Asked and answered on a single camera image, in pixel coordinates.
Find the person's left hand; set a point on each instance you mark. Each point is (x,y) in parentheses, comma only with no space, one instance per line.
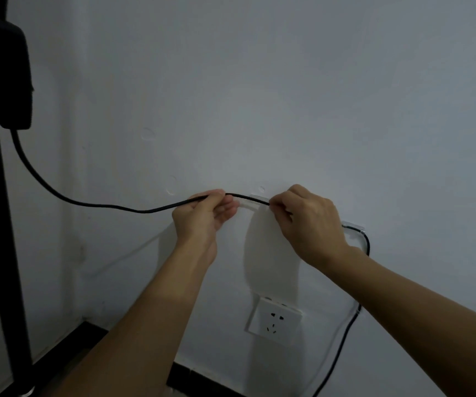
(194,225)

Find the person's right hand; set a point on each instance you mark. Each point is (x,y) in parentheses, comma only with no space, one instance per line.
(312,227)

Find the person's right fingers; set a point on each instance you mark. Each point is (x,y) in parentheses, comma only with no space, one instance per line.
(282,204)

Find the person's left thumb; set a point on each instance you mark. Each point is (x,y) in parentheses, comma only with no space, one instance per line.
(209,199)

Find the person's left forearm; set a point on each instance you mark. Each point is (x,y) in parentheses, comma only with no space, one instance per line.
(146,326)

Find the person's right forearm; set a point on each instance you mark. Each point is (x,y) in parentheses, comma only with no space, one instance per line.
(420,322)

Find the black stand pole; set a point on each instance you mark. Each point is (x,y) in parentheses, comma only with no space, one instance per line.
(2,264)

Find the black power adapter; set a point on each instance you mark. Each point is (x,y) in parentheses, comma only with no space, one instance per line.
(8,74)

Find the white wall socket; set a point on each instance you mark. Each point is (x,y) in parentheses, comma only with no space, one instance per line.
(274,321)

